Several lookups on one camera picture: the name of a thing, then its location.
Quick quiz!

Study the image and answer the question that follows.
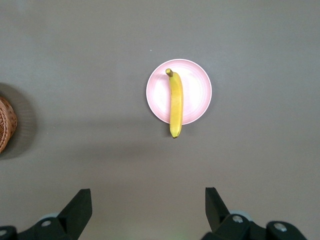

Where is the pink plate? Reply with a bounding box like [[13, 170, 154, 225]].
[[145, 58, 213, 126]]

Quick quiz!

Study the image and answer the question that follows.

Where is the brown wicker basket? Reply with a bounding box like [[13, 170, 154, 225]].
[[0, 96, 18, 154]]

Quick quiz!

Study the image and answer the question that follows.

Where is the yellow banana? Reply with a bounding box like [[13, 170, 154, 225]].
[[165, 68, 184, 139]]

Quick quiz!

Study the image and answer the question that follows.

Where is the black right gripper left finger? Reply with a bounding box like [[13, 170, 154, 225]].
[[16, 188, 93, 240]]

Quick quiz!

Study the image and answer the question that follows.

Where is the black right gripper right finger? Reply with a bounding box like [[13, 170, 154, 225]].
[[201, 186, 266, 240]]

